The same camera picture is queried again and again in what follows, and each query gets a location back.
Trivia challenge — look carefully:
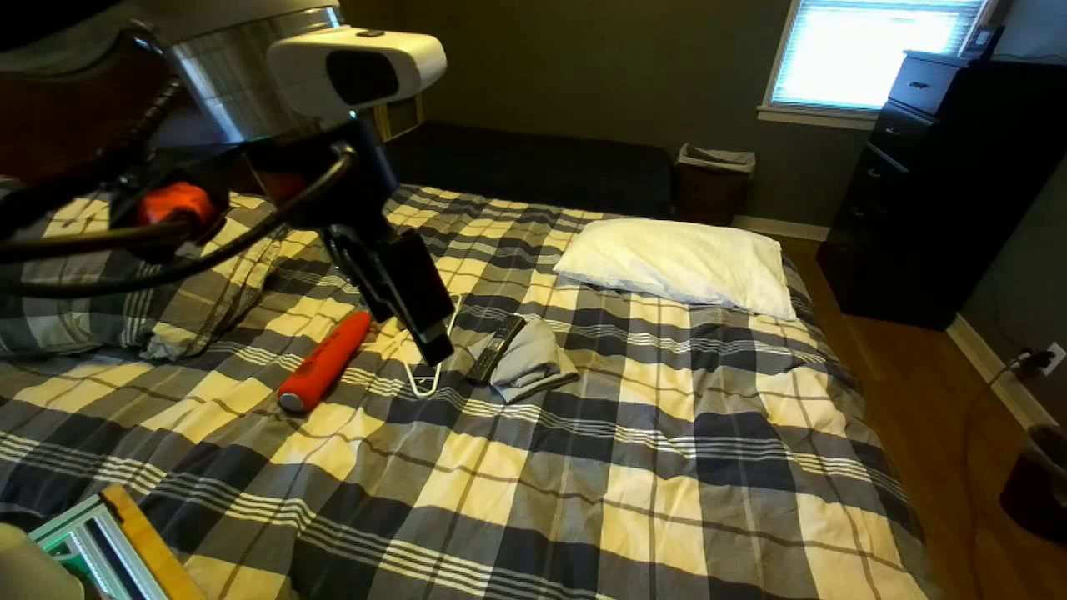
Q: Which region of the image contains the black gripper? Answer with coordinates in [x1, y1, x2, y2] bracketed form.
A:
[319, 222, 453, 362]

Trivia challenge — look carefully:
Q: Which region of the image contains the orange plastic bat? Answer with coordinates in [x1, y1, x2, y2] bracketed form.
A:
[278, 314, 373, 412]

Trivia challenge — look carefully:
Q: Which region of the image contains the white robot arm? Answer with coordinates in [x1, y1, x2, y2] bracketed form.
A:
[0, 0, 453, 362]

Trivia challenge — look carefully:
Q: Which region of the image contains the plaid bed comforter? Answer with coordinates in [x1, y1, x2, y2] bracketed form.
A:
[0, 188, 938, 600]

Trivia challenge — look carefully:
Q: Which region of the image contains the folded grey cloth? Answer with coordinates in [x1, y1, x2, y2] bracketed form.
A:
[490, 315, 577, 403]

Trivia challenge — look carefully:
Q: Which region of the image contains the plaid pillow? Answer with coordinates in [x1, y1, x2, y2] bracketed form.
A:
[0, 188, 279, 360]

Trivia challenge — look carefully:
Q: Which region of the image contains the dark laundry basket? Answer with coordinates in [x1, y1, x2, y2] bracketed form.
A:
[675, 142, 758, 222]

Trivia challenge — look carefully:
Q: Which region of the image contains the white pillow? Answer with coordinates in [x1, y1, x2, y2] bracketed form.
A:
[555, 215, 798, 319]

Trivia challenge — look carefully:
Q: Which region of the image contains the bright window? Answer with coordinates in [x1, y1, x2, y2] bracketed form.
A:
[758, 0, 996, 131]

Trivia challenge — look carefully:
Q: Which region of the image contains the black dresser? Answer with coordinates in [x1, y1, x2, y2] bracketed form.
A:
[816, 52, 1067, 329]

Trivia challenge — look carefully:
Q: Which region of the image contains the green metal frame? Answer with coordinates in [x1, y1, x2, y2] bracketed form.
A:
[29, 488, 208, 600]

